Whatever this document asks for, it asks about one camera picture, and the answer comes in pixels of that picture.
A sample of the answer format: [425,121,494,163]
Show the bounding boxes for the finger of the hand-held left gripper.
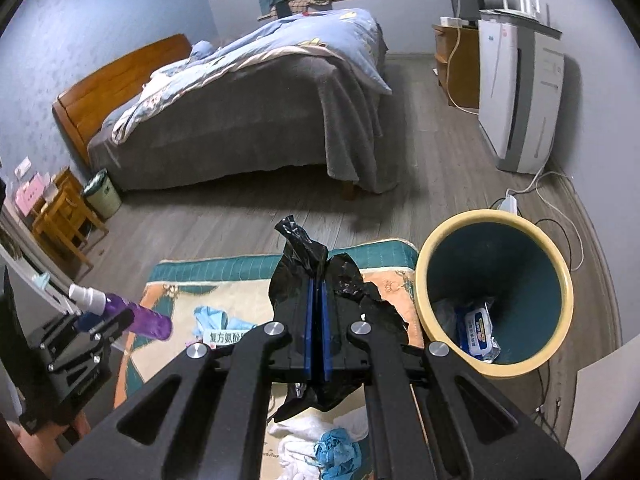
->
[75,306,137,337]

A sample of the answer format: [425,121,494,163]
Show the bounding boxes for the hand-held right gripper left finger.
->
[52,277,320,480]

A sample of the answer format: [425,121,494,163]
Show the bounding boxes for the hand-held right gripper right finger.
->
[321,278,582,480]

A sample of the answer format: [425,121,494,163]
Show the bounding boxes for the purple spray bottle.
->
[69,283,174,342]

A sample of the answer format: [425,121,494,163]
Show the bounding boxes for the black plastic bag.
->
[267,215,412,423]

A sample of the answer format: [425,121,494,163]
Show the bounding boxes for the blue face mask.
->
[193,304,261,337]

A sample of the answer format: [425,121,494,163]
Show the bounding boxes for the white tissue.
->
[269,411,372,480]

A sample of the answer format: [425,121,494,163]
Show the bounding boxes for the blue glove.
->
[314,427,364,480]

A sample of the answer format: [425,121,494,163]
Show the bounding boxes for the yellow-rimmed teal trash bin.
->
[415,209,575,380]

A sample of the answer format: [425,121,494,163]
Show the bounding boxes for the patterned teal and orange mat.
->
[114,242,422,480]

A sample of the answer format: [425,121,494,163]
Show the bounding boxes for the white medicine box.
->
[202,327,252,350]

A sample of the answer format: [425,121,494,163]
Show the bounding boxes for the small wooden stool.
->
[31,166,109,267]

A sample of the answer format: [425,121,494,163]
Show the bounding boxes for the small green waste bin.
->
[81,169,123,220]

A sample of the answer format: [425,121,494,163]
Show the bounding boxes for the white and blue wipes packet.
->
[457,300,502,362]

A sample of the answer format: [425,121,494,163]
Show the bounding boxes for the pink box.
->
[15,172,52,217]

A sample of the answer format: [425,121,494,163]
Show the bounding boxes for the bed with grey cover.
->
[87,12,397,197]

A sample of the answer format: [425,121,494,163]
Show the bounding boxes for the wooden headboard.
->
[52,34,194,167]

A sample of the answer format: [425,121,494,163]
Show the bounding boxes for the white board panel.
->
[561,344,635,467]

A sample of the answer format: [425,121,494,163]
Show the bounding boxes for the light blue quilt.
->
[110,7,393,146]

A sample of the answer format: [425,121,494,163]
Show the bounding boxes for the wooden cabinet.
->
[432,22,482,112]

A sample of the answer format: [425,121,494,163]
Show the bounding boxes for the white air purifier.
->
[477,8,567,176]

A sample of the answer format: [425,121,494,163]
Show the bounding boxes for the white router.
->
[492,0,550,22]

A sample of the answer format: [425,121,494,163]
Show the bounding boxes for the black cable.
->
[531,216,587,436]

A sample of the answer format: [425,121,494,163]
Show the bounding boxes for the white power cable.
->
[509,169,585,271]

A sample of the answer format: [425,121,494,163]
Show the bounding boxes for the cream cable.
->
[446,26,480,111]

